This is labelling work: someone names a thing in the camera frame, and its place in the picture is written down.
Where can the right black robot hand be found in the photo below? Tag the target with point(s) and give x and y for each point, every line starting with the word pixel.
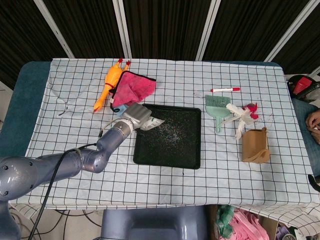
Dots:
pixel 315 186

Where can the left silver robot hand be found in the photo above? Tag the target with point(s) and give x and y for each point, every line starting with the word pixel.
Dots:
pixel 137 115

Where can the person left hand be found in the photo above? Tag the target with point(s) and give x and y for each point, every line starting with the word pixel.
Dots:
pixel 317 136

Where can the person right hand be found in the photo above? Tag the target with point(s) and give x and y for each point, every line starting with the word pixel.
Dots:
pixel 313 118

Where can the white packet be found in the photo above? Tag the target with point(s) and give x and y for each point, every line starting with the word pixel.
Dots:
pixel 153 123

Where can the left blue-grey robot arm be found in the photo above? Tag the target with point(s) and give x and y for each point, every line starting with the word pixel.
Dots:
pixel 75 160

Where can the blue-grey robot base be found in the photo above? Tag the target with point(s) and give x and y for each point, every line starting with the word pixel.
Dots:
pixel 155 222

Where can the black baking tray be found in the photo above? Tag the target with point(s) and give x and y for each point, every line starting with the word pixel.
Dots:
pixel 175 150

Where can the teal hand brush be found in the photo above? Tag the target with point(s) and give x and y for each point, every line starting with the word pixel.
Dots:
pixel 217 111

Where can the blue jeans leg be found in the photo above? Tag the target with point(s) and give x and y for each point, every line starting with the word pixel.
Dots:
pixel 303 125

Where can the small blue box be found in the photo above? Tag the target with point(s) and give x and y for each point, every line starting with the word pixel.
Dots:
pixel 121 109

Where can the pink microfibre cloth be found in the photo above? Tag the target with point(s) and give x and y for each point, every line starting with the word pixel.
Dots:
pixel 132 87

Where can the yellow rubber chicken toy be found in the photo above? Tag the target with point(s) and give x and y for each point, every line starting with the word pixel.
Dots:
pixel 112 76

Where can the brown cardboard box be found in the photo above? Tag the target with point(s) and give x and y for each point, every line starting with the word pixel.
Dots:
pixel 268 227

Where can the white checkered tablecloth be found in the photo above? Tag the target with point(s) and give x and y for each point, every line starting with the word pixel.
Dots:
pixel 75 112

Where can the white pink feather toy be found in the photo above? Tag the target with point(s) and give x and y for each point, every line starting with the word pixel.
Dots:
pixel 243 116

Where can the pink ribbon bundle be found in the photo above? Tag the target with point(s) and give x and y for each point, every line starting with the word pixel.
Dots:
pixel 250 225

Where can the dark partition panel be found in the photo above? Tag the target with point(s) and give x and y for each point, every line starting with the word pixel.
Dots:
pixel 87 27
pixel 250 27
pixel 305 42
pixel 20 37
pixel 165 27

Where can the red white marker pen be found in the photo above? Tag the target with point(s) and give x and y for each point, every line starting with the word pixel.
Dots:
pixel 225 89

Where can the green ribbon bundle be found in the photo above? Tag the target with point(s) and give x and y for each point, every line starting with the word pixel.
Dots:
pixel 225 220

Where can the teal table pad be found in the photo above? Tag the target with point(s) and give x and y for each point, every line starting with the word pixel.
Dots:
pixel 22 112

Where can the white partition post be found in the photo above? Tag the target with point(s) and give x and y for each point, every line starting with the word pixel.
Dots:
pixel 122 27
pixel 290 30
pixel 208 27
pixel 53 27

